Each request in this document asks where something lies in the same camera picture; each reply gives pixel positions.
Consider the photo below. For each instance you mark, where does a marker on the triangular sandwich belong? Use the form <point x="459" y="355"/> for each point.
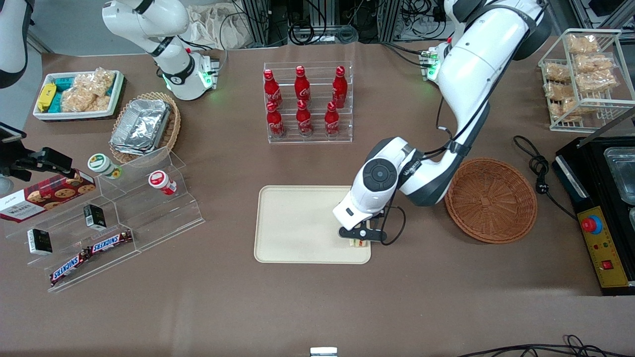
<point x="358" y="243"/>

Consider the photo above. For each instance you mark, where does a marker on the red lid yogurt cup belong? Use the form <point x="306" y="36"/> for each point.
<point x="160" y="181"/>

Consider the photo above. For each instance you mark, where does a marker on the round brown wicker basket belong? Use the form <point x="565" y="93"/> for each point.
<point x="491" y="201"/>

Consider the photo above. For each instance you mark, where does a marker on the black appliance box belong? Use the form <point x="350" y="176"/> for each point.
<point x="590" y="173"/>

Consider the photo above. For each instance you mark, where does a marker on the red cola bottle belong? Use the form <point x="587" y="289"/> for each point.
<point x="275" y="121"/>
<point x="332" y="120"/>
<point x="304" y="119"/>
<point x="302" y="85"/>
<point x="272" y="89"/>
<point x="340" y="88"/>

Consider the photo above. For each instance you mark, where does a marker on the yellow control panel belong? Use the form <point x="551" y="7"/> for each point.
<point x="605" y="253"/>

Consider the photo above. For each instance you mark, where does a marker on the yellow snack packet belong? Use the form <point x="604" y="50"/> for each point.
<point x="46" y="97"/>

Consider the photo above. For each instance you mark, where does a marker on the small black box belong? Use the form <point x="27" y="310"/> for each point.
<point x="39" y="242"/>
<point x="94" y="217"/>

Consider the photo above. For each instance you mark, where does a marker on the grey metal bar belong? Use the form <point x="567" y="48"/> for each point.
<point x="607" y="126"/>

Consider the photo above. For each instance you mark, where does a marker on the steel insert pan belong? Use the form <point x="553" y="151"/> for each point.
<point x="622" y="173"/>

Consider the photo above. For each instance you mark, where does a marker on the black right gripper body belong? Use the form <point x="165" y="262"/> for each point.
<point x="35" y="161"/>

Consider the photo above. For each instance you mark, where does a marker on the clear bag fried snack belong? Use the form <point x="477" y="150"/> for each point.
<point x="600" y="82"/>
<point x="594" y="63"/>
<point x="553" y="91"/>
<point x="568" y="106"/>
<point x="557" y="72"/>
<point x="581" y="43"/>

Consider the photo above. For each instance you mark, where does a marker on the beige cloth bag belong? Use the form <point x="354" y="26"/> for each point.
<point x="218" y="25"/>

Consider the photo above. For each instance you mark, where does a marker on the brown snickers bar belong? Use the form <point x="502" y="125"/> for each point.
<point x="69" y="267"/>
<point x="110" y="242"/>

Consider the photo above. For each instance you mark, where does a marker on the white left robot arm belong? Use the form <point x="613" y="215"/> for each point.
<point x="476" y="64"/>

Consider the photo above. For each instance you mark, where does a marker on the silver foil tray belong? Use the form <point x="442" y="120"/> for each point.
<point x="144" y="121"/>
<point x="131" y="150"/>

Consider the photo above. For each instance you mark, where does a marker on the white plastic bin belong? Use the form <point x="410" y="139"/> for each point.
<point x="116" y="94"/>

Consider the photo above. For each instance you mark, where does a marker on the clear acrylic stepped stand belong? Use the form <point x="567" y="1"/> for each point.
<point x="149" y="218"/>

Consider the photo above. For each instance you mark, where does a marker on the green lid yogurt cup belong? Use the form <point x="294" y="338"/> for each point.
<point x="101" y="164"/>

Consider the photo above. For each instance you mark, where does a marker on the clear bag rice crackers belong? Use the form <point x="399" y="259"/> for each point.
<point x="77" y="100"/>
<point x="103" y="102"/>
<point x="96" y="82"/>

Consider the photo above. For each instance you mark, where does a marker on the red emergency stop button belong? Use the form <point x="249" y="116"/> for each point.
<point x="590" y="224"/>

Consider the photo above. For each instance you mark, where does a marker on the aluminium frame post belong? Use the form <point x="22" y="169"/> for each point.
<point x="390" y="20"/>
<point x="257" y="22"/>

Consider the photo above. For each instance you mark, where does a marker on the teal snack packet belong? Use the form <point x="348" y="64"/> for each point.
<point x="64" y="84"/>
<point x="55" y="102"/>

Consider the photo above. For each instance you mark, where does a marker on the clear acrylic bottle rack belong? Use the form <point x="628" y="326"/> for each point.
<point x="317" y="140"/>

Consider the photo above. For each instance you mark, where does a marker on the beige rectangular tray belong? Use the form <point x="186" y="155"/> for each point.
<point x="297" y="225"/>

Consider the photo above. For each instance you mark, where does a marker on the red tartan cookie box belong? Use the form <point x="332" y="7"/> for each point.
<point x="44" y="197"/>

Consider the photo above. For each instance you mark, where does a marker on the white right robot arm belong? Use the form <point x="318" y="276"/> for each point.
<point x="182" y="74"/>

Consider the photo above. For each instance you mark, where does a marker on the oval light wicker basket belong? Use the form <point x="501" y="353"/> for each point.
<point x="173" y="124"/>

